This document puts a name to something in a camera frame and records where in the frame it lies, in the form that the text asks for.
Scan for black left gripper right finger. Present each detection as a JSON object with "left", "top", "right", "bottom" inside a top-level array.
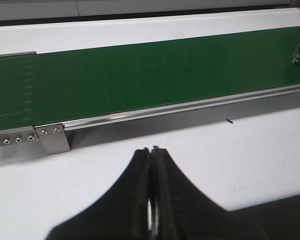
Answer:
[{"left": 151, "top": 147, "right": 300, "bottom": 240}]

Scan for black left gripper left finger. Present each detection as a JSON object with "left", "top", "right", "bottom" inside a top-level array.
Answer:
[{"left": 47, "top": 148, "right": 151, "bottom": 240}]

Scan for metal conveyor end plate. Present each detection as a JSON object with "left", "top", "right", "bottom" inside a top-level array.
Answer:
[{"left": 0, "top": 126, "right": 39, "bottom": 147}]

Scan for green conveyor belt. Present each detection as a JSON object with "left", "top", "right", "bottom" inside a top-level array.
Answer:
[{"left": 0, "top": 26, "right": 300, "bottom": 131}]

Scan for aluminium conveyor side rail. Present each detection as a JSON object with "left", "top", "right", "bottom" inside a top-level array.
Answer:
[{"left": 61, "top": 83, "right": 300, "bottom": 131}]

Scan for metal rail joint bracket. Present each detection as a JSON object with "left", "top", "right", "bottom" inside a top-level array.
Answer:
[{"left": 35, "top": 124, "right": 71, "bottom": 155}]

